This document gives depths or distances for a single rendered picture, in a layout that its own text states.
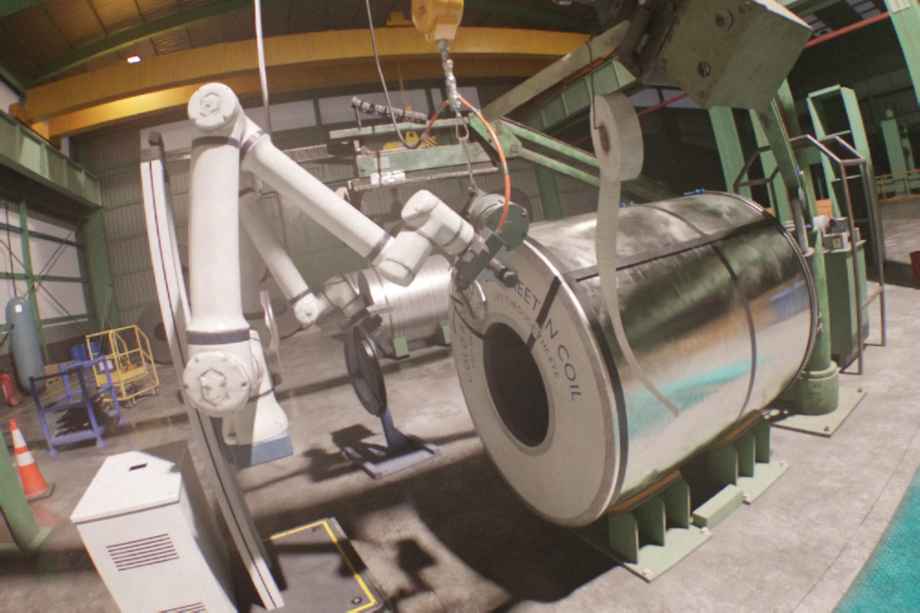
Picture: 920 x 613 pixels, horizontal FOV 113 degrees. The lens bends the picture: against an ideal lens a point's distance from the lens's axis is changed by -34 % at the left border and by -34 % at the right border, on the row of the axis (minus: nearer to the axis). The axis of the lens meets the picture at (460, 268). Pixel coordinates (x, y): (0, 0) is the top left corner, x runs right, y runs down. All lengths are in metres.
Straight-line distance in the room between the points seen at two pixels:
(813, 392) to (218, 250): 2.81
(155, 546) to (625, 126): 1.48
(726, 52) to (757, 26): 0.06
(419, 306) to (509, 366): 4.55
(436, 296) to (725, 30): 6.16
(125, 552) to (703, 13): 1.71
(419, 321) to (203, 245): 5.69
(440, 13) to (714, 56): 1.03
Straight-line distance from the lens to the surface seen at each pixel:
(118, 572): 1.51
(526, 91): 0.91
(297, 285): 1.67
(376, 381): 2.96
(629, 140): 0.79
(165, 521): 1.40
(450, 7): 1.57
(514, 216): 1.33
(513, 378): 2.08
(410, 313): 6.51
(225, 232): 1.06
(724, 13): 0.70
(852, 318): 3.60
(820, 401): 2.92
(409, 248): 1.05
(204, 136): 1.10
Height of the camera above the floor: 1.31
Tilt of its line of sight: 2 degrees down
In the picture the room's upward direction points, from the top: 12 degrees counter-clockwise
